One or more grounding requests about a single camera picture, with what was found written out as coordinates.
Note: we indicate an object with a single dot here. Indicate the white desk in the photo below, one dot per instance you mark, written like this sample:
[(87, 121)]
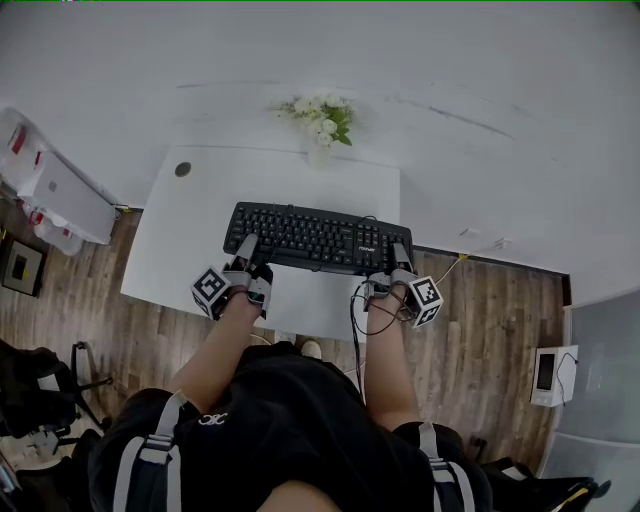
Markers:
[(210, 200)]

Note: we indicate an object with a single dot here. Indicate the person's white shoe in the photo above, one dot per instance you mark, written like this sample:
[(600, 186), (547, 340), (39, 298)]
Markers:
[(311, 348)]

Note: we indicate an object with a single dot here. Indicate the black picture frame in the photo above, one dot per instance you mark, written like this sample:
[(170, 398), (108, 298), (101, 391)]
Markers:
[(21, 267)]

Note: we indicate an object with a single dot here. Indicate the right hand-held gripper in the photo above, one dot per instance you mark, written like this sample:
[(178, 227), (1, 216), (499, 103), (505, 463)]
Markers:
[(410, 295)]

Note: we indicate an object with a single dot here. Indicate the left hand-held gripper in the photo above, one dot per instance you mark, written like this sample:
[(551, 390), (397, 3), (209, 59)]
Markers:
[(225, 290)]

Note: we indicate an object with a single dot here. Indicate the black bag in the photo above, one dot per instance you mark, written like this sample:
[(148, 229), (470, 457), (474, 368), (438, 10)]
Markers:
[(545, 492)]

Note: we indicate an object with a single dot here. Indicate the white flat box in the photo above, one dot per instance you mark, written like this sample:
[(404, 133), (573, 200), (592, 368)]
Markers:
[(70, 195)]

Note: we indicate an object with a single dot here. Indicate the white vase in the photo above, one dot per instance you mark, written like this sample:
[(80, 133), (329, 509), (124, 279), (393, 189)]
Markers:
[(318, 156)]

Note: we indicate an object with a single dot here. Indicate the person's black shirt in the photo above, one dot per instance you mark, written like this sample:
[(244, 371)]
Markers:
[(300, 425)]

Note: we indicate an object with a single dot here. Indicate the black office chair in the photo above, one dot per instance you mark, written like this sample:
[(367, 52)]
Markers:
[(40, 395)]

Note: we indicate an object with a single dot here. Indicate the person's left forearm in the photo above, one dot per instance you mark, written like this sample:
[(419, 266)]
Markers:
[(215, 350)]

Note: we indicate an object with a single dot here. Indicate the white box with screen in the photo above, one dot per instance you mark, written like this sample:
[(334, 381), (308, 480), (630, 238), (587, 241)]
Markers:
[(552, 375)]

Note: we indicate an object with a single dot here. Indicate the black keyboard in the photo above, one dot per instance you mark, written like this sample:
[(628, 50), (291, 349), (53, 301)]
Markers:
[(320, 240)]

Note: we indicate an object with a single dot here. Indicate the white flower bouquet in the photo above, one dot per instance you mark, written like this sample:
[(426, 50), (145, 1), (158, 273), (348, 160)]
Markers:
[(322, 116)]

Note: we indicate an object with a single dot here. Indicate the person's right forearm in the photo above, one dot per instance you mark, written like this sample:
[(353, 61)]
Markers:
[(390, 365)]

